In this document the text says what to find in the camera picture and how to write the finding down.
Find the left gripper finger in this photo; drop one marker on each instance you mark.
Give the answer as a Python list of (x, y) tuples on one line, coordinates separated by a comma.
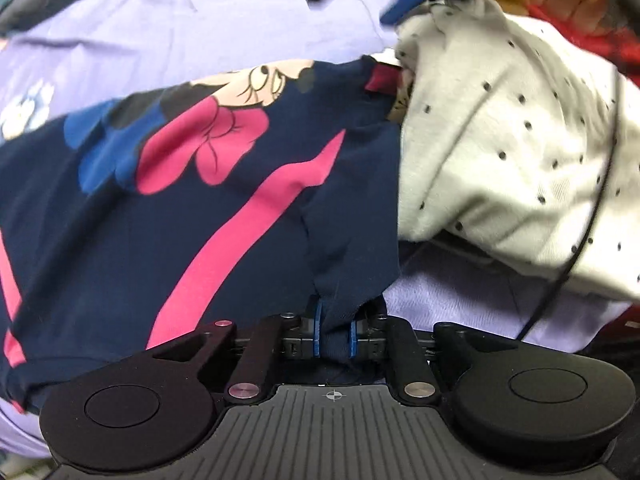
[(391, 344), (275, 341)]

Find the navy cartoon print garment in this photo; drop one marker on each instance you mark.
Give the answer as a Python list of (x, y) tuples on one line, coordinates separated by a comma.
[(134, 221)]

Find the white dotted garment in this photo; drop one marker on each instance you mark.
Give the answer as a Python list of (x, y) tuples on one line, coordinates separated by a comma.
[(513, 140)]

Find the red garment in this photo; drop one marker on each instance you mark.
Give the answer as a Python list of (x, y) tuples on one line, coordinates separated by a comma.
[(598, 45)]

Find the purple floral bed sheet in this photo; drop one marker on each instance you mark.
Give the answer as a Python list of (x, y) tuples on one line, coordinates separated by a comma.
[(103, 50)]

